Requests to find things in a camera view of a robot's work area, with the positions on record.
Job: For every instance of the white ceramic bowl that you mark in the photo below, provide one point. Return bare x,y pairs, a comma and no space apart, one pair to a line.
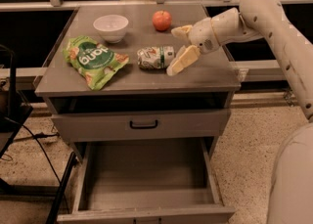
112,28

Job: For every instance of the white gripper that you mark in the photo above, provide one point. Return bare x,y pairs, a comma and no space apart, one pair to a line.
201,34

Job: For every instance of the open grey middle drawer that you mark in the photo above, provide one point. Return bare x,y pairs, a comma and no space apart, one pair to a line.
167,181

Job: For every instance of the grey drawer cabinet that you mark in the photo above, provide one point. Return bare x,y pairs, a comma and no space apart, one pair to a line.
209,84

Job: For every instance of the closed grey top drawer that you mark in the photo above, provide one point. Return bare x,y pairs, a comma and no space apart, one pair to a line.
114,126

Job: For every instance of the crushed 7up can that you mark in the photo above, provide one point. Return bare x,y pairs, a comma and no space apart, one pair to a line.
155,57

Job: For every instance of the green chip bag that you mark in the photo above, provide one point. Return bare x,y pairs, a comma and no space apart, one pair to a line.
93,60

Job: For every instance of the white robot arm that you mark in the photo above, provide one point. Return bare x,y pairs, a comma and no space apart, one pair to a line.
291,192

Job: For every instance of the red apple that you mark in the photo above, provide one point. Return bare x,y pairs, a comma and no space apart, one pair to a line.
162,20

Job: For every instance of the black chair frame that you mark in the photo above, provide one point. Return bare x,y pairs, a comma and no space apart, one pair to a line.
15,114

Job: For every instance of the black drawer handle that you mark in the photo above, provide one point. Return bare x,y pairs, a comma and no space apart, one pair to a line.
143,125

